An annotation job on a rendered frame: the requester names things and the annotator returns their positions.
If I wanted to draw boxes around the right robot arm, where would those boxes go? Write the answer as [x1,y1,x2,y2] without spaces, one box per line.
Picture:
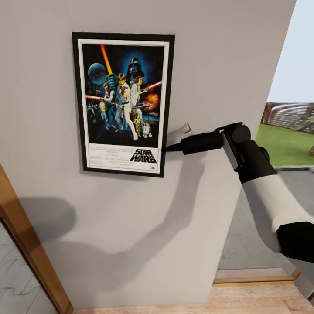
[161,122,314,285]

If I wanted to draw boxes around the poster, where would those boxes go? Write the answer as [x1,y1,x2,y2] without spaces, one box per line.
[72,32,175,177]

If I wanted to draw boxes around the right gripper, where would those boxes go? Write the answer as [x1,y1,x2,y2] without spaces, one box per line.
[161,133,209,155]

